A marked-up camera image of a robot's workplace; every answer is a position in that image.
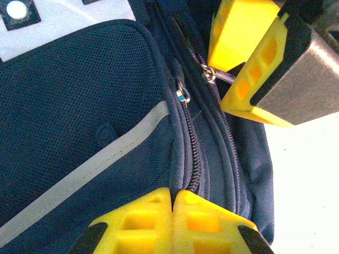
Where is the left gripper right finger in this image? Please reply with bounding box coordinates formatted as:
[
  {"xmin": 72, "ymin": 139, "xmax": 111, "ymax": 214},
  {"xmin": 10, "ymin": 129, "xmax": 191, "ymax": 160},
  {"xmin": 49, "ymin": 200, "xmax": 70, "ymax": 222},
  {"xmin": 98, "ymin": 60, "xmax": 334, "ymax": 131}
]
[{"xmin": 172, "ymin": 189, "xmax": 275, "ymax": 254}]

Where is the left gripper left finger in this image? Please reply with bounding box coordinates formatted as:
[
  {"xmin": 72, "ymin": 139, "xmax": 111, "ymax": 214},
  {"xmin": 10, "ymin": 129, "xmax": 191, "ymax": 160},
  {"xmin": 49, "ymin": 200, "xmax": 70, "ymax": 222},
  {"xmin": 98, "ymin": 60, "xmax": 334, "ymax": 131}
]
[{"xmin": 70, "ymin": 187, "xmax": 174, "ymax": 254}]

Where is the navy blue backpack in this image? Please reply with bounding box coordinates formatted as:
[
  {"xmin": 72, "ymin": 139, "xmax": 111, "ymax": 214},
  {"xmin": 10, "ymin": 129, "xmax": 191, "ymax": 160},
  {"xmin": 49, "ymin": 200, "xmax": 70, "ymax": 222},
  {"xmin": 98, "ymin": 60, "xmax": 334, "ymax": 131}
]
[{"xmin": 0, "ymin": 0, "xmax": 275, "ymax": 254}]

